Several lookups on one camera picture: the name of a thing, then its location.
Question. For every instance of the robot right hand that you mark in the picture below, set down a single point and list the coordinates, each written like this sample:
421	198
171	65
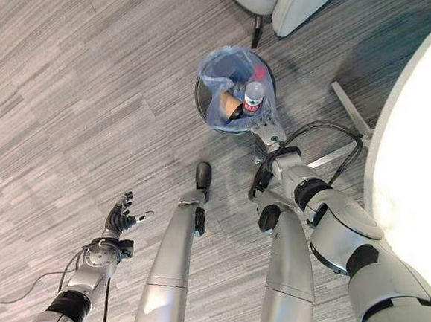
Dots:
273	130

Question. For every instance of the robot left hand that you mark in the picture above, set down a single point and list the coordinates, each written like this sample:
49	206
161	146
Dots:
120	217

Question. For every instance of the blue plastic trash bag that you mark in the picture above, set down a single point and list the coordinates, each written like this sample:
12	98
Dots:
232	89

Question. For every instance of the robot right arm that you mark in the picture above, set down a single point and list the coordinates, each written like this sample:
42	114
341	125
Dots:
340	229

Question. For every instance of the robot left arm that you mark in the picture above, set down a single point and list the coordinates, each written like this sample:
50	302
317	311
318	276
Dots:
67	292

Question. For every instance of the small black trash bin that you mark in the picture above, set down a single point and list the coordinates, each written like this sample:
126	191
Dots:
205	98

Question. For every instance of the white round tea table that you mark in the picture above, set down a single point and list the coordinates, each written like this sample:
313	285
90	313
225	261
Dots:
414	175

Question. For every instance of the clear bottle red label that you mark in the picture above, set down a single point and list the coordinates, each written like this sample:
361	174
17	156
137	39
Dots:
254	96

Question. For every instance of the brown paper cup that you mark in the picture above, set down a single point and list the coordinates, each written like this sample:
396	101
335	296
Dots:
230	105

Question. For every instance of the robot left leg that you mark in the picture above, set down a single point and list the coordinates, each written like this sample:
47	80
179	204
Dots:
171	269

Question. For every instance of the robot leg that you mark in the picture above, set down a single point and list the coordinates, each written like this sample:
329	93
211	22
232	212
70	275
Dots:
287	263
171	269

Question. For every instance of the robot right leg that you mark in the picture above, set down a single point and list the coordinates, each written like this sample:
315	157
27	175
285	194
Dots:
287	263

